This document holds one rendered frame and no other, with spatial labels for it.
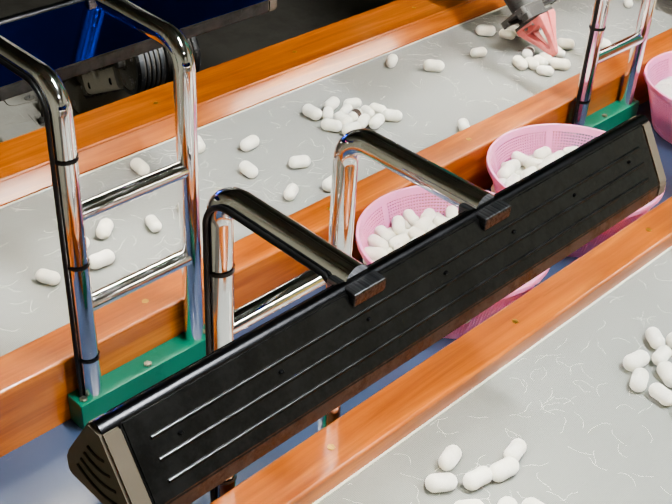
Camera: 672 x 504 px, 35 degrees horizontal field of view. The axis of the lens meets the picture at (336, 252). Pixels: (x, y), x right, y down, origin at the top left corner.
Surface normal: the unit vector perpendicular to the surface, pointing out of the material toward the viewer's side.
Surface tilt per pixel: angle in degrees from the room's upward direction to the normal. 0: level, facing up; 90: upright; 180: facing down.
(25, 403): 90
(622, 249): 0
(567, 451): 0
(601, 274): 0
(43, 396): 90
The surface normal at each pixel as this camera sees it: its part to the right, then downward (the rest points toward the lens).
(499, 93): 0.05, -0.81
